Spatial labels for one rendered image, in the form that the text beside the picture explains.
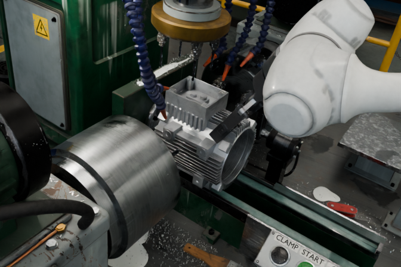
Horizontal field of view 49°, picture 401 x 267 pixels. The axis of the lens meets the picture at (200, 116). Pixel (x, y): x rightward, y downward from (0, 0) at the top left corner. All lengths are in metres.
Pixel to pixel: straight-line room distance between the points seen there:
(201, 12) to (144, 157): 0.33
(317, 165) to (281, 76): 0.90
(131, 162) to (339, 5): 0.45
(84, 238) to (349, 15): 0.53
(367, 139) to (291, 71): 0.89
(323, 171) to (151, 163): 0.76
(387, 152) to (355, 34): 0.76
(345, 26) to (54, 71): 0.69
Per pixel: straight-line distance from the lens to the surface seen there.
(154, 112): 1.12
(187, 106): 1.04
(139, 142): 0.86
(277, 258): 0.82
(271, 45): 1.33
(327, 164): 1.51
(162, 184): 0.87
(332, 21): 0.74
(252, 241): 1.10
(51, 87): 1.16
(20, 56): 1.22
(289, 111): 0.60
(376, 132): 1.53
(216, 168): 1.02
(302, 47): 0.67
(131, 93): 1.03
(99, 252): 0.77
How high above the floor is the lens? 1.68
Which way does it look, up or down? 34 degrees down
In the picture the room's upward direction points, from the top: 8 degrees clockwise
